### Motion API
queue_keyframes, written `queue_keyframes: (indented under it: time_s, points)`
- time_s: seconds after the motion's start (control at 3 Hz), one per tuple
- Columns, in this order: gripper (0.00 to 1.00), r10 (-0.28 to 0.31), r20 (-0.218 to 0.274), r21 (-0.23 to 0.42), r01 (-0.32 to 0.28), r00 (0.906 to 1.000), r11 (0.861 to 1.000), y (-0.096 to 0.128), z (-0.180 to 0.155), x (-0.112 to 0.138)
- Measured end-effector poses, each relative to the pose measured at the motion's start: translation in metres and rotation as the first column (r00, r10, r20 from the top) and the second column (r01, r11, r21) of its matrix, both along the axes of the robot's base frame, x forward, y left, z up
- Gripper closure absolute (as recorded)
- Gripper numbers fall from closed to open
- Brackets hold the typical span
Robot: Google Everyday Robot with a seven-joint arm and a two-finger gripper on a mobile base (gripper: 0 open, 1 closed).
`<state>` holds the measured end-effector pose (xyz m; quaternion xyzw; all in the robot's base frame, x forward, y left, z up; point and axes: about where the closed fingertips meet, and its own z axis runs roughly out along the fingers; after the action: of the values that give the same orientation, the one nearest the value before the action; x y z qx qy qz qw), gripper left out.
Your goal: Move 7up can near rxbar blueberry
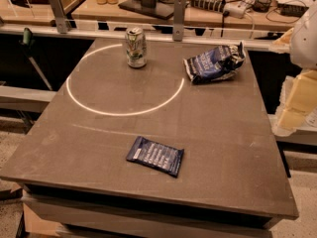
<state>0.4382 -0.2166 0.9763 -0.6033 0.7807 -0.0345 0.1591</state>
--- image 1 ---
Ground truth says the metal bracket post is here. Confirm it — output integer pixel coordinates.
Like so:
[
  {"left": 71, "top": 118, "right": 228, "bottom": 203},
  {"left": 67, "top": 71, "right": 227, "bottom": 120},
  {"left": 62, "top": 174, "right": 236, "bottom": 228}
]
[
  {"left": 172, "top": 0, "right": 186, "bottom": 42},
  {"left": 49, "top": 0, "right": 69, "bottom": 34}
]

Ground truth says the blue crumpled chip bag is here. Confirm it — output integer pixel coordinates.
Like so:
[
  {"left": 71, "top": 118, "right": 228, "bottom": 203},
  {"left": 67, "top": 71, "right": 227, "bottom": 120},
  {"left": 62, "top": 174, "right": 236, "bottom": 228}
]
[{"left": 183, "top": 43, "right": 246, "bottom": 84}]

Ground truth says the right metal bracket post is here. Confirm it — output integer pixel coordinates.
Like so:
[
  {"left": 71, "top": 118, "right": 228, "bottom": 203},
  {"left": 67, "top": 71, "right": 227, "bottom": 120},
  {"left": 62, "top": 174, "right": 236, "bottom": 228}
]
[{"left": 172, "top": 0, "right": 186, "bottom": 42}]

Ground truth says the black power strip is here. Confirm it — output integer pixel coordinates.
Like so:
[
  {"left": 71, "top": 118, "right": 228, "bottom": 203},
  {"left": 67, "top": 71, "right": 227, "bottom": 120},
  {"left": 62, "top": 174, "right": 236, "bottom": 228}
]
[{"left": 190, "top": 0, "right": 225, "bottom": 13}]

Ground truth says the black monitor stand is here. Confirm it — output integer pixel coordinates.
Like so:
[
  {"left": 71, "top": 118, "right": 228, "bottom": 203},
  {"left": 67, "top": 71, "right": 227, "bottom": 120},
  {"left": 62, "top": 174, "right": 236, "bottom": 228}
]
[{"left": 119, "top": 0, "right": 174, "bottom": 20}]

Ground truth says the white power adapter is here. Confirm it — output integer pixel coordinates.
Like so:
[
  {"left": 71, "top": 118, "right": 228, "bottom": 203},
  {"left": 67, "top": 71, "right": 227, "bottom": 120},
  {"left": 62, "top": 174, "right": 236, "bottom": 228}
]
[{"left": 224, "top": 3, "right": 247, "bottom": 19}]

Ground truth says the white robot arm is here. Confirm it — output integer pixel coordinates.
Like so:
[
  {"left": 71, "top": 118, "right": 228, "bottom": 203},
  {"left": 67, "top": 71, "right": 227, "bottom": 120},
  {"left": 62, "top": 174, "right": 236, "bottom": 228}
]
[{"left": 277, "top": 2, "right": 317, "bottom": 131}]

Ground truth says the green handled tool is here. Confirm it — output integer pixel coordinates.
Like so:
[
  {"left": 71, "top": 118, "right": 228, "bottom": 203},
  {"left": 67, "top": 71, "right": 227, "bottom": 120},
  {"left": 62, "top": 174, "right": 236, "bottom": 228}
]
[{"left": 20, "top": 28, "right": 53, "bottom": 90}]

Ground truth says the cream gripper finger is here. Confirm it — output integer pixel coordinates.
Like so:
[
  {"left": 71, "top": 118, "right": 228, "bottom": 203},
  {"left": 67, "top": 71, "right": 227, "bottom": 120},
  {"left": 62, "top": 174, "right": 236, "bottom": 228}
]
[{"left": 276, "top": 69, "right": 317, "bottom": 131}]

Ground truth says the left metal bracket post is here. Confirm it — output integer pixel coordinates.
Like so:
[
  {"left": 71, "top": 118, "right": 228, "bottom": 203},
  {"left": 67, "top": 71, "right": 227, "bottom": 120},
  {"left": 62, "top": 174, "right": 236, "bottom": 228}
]
[{"left": 49, "top": 0, "right": 69, "bottom": 34}]

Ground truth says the black keypad device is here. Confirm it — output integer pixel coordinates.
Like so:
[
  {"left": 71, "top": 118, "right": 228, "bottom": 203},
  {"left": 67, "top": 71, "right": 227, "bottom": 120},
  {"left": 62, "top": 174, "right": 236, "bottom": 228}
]
[{"left": 278, "top": 4, "right": 308, "bottom": 17}]

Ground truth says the blue rxbar blueberry wrapper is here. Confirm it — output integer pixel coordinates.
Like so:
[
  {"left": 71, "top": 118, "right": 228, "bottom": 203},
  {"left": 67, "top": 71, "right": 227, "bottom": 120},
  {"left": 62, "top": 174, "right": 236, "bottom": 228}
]
[{"left": 126, "top": 136, "right": 184, "bottom": 178}]

